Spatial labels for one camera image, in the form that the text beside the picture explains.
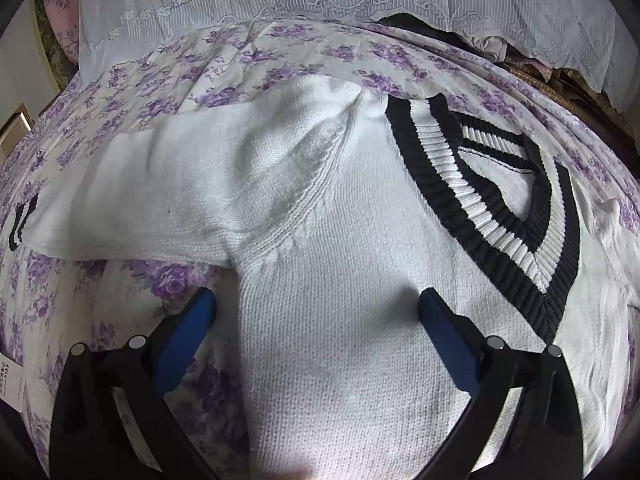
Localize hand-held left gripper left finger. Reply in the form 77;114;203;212
49;287;221;480

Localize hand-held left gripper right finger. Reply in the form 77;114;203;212
417;287;586;480

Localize white knit sweater black collar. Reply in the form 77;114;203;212
7;72;640;480

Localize white paper tag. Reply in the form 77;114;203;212
0;350;26;413

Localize purple floral bedsheet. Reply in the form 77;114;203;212
0;17;640;480

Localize brown woven mat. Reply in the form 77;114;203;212
492;42;623;126

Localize dark cloth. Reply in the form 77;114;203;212
377;11;483;53

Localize pink pillow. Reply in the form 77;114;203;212
42;0;83;66

